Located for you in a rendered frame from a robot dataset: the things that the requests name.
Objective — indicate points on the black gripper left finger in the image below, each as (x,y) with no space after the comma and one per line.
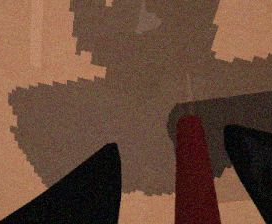
(90,194)

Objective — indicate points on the dark red peg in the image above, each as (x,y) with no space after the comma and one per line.
(196,200)

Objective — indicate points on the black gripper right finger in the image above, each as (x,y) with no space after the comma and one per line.
(250,153)

